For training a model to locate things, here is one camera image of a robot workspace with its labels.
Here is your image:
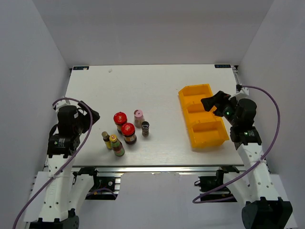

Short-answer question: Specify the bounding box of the yellow three-compartment plastic bin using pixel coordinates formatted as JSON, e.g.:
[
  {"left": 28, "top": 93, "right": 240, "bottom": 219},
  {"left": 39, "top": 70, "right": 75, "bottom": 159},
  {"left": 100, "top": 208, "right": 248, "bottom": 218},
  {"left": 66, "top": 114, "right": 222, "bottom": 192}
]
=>
[{"left": 178, "top": 84, "right": 229, "bottom": 149}]

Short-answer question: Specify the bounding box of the black-cap pepper bottle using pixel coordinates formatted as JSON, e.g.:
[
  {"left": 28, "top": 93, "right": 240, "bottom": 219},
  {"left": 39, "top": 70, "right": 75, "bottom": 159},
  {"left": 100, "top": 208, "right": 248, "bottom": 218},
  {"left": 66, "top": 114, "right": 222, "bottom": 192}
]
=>
[{"left": 141, "top": 121, "right": 150, "bottom": 137}]

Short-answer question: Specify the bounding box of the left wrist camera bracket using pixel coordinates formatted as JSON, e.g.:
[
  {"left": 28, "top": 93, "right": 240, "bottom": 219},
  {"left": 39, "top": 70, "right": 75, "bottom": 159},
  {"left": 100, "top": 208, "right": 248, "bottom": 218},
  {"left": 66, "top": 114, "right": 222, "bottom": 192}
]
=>
[{"left": 52, "top": 97, "right": 71, "bottom": 113}]

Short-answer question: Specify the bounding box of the small yellow-label brown-cap bottle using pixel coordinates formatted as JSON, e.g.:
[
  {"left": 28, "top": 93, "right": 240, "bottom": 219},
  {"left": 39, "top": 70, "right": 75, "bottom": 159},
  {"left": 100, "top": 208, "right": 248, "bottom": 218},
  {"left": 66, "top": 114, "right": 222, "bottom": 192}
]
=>
[{"left": 102, "top": 131, "right": 112, "bottom": 149}]

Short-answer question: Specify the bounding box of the purple cable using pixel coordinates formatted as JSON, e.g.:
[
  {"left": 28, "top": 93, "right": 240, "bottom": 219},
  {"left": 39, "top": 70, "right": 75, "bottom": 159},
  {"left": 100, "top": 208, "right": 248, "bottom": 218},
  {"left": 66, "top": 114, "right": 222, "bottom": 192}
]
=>
[
  {"left": 192, "top": 85, "right": 281, "bottom": 204},
  {"left": 11, "top": 97, "right": 94, "bottom": 229}
]

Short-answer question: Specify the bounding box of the blue corner sticker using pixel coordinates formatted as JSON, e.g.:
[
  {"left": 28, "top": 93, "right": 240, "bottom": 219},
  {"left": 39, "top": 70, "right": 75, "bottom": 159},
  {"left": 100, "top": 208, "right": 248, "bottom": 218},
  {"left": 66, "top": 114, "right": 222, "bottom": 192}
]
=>
[
  {"left": 214, "top": 64, "right": 231, "bottom": 68},
  {"left": 72, "top": 66, "right": 89, "bottom": 71}
]

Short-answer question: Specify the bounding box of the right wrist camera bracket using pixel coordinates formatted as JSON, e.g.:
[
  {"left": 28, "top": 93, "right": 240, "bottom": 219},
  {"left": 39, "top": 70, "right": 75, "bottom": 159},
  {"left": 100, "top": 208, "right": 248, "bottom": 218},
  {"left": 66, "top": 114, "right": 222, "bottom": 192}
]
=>
[{"left": 229, "top": 84, "right": 249, "bottom": 101}]

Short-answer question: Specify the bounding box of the yellow-cap chili sauce bottle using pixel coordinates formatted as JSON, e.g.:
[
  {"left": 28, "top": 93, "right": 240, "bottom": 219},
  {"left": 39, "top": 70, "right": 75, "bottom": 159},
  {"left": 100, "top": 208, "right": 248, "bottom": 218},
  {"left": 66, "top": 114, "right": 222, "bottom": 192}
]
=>
[{"left": 110, "top": 135, "right": 125, "bottom": 156}]

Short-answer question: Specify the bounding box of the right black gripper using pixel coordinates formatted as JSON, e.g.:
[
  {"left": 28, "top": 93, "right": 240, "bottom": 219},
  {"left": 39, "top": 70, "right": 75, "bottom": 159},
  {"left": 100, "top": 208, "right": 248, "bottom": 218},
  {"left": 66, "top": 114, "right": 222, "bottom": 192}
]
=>
[{"left": 201, "top": 91, "right": 240, "bottom": 126}]

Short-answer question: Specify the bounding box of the pink-cap spice shaker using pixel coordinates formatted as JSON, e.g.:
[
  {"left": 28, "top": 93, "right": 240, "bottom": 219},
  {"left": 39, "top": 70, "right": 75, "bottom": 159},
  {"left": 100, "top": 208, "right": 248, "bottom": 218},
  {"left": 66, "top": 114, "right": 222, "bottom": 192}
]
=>
[{"left": 133, "top": 110, "right": 145, "bottom": 128}]

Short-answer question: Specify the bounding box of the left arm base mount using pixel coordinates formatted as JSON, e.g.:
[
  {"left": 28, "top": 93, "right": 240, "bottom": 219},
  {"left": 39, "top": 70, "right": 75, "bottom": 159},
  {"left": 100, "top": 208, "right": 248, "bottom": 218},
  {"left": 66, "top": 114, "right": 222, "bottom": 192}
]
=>
[{"left": 72, "top": 167, "right": 118, "bottom": 200}]

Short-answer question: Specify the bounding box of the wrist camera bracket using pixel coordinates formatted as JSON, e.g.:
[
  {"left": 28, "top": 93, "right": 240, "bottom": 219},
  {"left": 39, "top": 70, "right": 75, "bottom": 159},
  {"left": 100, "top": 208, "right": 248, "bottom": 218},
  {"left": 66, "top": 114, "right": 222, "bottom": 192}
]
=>
[
  {"left": 52, "top": 97, "right": 71, "bottom": 113},
  {"left": 229, "top": 84, "right": 249, "bottom": 101}
]

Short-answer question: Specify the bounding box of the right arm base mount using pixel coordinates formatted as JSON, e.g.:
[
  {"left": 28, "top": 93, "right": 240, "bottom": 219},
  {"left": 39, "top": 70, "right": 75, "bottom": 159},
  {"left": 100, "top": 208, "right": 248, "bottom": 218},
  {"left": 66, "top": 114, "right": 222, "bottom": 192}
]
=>
[{"left": 194, "top": 166, "right": 240, "bottom": 202}]

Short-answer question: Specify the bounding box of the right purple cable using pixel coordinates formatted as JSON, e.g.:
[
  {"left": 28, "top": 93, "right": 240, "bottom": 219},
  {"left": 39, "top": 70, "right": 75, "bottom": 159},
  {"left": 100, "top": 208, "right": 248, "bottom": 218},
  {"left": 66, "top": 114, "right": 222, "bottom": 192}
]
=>
[{"left": 192, "top": 85, "right": 281, "bottom": 204}]

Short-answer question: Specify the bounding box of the left blue corner sticker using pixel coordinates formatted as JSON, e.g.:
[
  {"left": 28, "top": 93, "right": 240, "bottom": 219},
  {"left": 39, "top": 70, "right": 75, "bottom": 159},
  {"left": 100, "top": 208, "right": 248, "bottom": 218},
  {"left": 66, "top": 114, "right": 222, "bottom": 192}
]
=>
[{"left": 72, "top": 66, "right": 89, "bottom": 71}]

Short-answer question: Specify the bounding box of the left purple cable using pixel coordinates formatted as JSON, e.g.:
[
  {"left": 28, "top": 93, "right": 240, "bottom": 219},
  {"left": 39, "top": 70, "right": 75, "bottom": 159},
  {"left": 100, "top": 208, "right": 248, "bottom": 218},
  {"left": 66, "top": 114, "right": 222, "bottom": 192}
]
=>
[{"left": 11, "top": 97, "right": 94, "bottom": 229}]

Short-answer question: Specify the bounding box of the right blue corner sticker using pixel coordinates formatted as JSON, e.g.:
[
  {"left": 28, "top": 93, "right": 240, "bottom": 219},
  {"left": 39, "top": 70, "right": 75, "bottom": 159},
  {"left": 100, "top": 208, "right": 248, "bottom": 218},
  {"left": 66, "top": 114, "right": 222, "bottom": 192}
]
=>
[{"left": 214, "top": 64, "right": 231, "bottom": 68}]

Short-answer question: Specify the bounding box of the red-lid sauce jar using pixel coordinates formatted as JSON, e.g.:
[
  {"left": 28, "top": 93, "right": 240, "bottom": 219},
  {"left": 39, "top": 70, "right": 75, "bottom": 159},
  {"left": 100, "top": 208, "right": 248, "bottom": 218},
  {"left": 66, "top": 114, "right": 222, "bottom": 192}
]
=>
[
  {"left": 121, "top": 123, "right": 137, "bottom": 145},
  {"left": 113, "top": 112, "right": 128, "bottom": 134}
]

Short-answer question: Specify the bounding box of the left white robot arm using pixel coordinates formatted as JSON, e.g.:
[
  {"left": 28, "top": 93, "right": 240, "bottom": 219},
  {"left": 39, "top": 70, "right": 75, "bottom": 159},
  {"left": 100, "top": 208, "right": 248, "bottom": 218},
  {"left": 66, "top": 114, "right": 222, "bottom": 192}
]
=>
[{"left": 29, "top": 98, "right": 101, "bottom": 229}]

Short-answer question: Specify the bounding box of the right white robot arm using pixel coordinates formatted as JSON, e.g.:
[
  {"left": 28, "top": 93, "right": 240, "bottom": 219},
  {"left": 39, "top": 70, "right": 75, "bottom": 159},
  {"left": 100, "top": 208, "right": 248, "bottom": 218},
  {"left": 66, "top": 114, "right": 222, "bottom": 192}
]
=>
[{"left": 201, "top": 91, "right": 293, "bottom": 229}]

